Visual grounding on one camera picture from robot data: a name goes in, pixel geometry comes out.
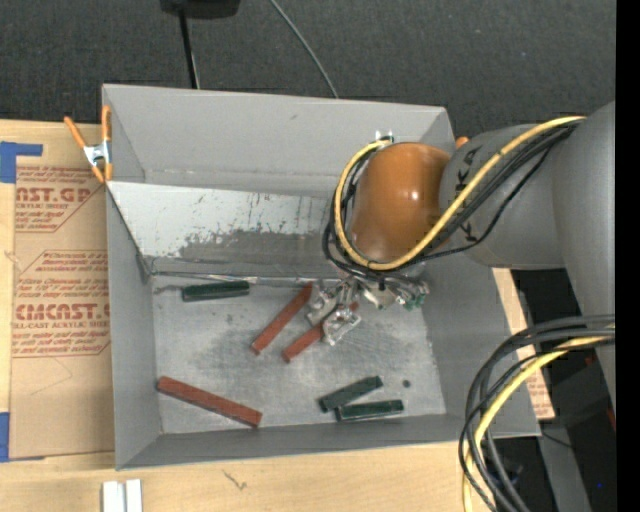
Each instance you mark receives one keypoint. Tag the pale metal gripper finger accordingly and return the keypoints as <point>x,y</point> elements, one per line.
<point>341,322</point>
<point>318,307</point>

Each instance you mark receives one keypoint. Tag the red-brown flat block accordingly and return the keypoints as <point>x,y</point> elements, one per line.
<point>280,320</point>
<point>210,401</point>
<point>300,346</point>

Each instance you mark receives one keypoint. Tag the grey metal bin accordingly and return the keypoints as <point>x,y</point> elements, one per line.
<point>280,130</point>

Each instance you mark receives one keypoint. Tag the brown cardboard board, red print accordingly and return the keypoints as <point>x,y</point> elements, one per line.
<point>60,390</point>

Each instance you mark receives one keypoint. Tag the dark green flat block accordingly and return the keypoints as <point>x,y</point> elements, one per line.
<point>215,291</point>
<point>370,410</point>
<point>350,393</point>

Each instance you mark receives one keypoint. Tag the black cylinder on white bracket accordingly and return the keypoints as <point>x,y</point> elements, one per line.
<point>379,296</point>

